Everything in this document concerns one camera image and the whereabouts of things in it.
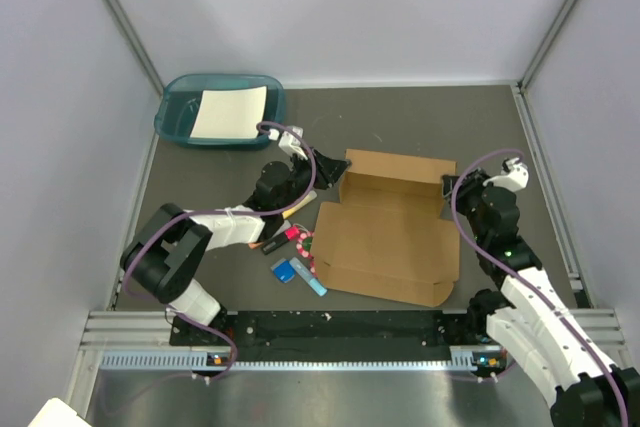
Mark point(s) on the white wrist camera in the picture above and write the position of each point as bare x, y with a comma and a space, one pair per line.
288, 143
514, 176

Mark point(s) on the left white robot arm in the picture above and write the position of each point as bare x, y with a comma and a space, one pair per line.
165, 254

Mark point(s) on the pink black highlighter pen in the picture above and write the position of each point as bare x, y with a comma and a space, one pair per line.
280, 240

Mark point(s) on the teal plastic bin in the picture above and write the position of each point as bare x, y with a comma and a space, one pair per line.
181, 98

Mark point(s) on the white box corner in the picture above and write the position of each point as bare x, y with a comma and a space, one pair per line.
56, 413

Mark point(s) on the light blue highlighter pen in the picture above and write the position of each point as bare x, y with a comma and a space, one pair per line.
306, 275

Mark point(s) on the yellow highlighter pen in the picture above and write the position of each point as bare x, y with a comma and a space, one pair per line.
310, 197

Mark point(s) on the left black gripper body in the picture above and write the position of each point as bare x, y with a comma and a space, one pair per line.
301, 176

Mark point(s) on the pink green flower keychain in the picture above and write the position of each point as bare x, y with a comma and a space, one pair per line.
304, 245

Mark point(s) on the brown cardboard box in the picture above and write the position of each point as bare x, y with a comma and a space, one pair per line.
384, 237

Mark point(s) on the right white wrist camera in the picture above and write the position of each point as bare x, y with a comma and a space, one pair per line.
514, 176

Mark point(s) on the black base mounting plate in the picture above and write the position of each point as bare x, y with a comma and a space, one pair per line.
290, 328

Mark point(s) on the aluminium frame rail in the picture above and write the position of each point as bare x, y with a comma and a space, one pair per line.
127, 330

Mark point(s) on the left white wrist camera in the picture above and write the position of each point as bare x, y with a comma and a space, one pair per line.
288, 143

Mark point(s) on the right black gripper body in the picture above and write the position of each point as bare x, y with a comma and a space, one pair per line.
468, 193

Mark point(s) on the blue rectangular eraser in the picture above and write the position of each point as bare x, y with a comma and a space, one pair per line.
283, 271

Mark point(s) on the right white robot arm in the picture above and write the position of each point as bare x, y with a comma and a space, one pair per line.
580, 383

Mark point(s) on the white paper sheet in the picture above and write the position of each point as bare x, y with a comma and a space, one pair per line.
230, 114

